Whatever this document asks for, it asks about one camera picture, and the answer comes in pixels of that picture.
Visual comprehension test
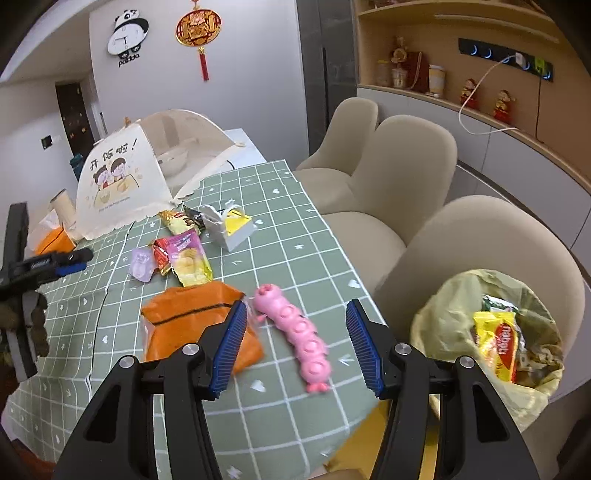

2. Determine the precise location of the red snack wrapper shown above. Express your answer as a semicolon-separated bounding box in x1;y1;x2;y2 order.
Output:
152;237;178;276

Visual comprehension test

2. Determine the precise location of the red figurine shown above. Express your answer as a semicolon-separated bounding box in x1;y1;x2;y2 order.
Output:
493;90;513;124
459;78;479;109

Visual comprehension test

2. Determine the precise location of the purple jelly cup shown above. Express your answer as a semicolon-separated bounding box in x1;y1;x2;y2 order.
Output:
131;248;155;281

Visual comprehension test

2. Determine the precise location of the black power strip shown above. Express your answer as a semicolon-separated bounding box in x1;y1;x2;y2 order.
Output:
458;38;555;81

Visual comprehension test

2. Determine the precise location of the grey yellow paper box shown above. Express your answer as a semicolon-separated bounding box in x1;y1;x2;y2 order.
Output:
201;203;254;252

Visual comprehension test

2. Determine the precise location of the wooden wall shelf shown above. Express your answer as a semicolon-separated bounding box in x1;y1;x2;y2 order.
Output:
355;0;591;259

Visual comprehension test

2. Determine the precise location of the gold snack wrapper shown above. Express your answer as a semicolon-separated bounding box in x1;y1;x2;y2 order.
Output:
159;210;204;234

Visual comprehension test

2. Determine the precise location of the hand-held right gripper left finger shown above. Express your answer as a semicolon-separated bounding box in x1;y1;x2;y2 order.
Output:
53;300;249;480

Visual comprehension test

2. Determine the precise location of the white lidded cup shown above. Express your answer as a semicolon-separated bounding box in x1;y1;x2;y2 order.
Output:
428;65;447;97

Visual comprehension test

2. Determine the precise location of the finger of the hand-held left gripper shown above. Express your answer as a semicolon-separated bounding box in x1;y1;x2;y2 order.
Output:
51;248;94;278

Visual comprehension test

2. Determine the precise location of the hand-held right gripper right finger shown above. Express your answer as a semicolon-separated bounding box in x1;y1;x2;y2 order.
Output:
346;298;539;480

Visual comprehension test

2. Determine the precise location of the white cable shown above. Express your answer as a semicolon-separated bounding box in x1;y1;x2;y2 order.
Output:
459;59;520;136

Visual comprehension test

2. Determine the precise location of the yellow bin liner bag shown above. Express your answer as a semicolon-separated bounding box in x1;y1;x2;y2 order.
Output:
411;270;566;432

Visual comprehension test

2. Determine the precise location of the person's left hand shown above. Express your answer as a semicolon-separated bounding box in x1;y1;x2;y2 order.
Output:
26;292;50;359

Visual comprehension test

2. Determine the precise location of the yellow red-label packet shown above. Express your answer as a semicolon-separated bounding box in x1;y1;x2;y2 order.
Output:
473;311;521;384

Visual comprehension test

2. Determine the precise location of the white cabinet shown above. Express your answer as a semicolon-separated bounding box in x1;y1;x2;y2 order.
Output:
355;85;591;273

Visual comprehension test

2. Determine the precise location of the green white wrapper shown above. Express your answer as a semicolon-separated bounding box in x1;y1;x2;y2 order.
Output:
481;295;515;315

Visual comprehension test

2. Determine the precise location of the dark door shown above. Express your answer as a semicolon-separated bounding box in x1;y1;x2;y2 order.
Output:
55;80;100;155

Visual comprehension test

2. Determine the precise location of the beige chair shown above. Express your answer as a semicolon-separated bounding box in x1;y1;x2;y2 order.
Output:
318;115;459;301
373;195;588;435
294;98;380;215

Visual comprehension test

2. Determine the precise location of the small orange tissue pack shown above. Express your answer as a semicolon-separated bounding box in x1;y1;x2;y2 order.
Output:
34;228;77;256

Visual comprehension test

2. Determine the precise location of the red bag with flowers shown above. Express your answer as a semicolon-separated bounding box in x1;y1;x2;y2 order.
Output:
392;37;429;92

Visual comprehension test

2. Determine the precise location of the green checkered tablecloth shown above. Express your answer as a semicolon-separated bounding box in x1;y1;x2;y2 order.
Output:
4;159;393;472

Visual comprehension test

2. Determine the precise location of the beige cup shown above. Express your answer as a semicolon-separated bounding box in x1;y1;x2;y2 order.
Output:
50;189;77;229

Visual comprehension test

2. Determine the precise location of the black cable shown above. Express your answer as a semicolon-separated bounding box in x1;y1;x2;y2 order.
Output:
534;76;544;139

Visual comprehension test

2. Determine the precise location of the cream mesh food cover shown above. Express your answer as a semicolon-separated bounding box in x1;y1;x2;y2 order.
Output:
74;108;257;241

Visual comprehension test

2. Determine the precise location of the large orange packet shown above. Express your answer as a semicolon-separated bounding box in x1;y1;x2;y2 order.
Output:
141;282;265;376

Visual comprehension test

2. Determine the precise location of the purple yellow chips bag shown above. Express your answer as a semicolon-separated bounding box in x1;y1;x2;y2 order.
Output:
166;231;214;287

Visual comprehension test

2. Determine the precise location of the pink caterpillar toy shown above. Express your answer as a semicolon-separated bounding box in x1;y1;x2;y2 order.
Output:
255;285;332;394

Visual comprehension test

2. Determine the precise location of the panda wall clock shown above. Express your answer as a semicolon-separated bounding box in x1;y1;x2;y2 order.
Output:
107;8;149;68

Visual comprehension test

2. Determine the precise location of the red gold knot ornament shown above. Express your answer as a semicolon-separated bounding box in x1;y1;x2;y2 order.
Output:
175;0;223;81

